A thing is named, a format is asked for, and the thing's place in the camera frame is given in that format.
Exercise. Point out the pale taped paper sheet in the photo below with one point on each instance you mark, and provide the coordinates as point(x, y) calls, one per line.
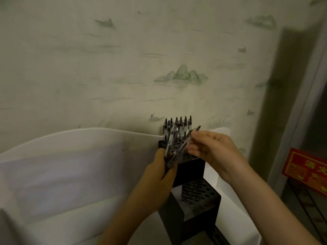
point(64, 181)

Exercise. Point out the white curved-back shelf unit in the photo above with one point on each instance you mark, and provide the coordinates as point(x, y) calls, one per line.
point(64, 227)

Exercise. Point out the person's right hand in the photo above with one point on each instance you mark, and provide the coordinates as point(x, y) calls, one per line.
point(217, 155)

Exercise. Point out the person's right forearm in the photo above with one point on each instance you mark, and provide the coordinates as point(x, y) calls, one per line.
point(276, 214)

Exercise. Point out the bunch of black pens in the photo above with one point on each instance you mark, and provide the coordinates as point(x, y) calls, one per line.
point(170, 147)

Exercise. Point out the row of black pens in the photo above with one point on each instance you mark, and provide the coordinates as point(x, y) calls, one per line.
point(178, 123)

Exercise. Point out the person's left hand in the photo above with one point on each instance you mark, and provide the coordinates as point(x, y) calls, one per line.
point(155, 183)

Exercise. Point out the grey door frame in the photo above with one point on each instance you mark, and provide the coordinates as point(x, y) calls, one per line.
point(299, 107)

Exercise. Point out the red sign plate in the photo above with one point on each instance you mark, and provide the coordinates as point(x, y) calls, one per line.
point(304, 170)

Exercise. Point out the dark glass cabinet door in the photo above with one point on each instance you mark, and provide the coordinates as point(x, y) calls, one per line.
point(306, 216)

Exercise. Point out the black gel pen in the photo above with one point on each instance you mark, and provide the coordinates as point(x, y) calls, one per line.
point(187, 141)

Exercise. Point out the black tiered pen holder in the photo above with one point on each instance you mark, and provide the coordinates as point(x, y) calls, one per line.
point(191, 201)

